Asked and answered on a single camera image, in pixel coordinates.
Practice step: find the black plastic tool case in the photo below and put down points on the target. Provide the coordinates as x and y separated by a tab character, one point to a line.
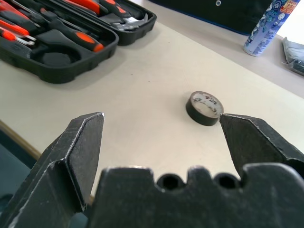
54	69

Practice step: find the black electrical tape roll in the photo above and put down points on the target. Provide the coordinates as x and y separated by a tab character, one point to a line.
204	114

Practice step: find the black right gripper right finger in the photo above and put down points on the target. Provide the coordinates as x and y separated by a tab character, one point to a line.
251	142

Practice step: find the silver claw hammer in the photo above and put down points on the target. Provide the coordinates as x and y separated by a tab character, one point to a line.
133	23

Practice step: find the blue white spray can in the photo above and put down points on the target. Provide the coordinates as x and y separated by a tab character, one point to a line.
268	28

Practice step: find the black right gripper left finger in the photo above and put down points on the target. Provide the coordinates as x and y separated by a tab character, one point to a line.
61	166

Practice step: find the dark bag with blue trim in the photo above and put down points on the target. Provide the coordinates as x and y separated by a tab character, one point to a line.
213	12

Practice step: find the grey plastic bag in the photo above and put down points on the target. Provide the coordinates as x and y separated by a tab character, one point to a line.
293	54

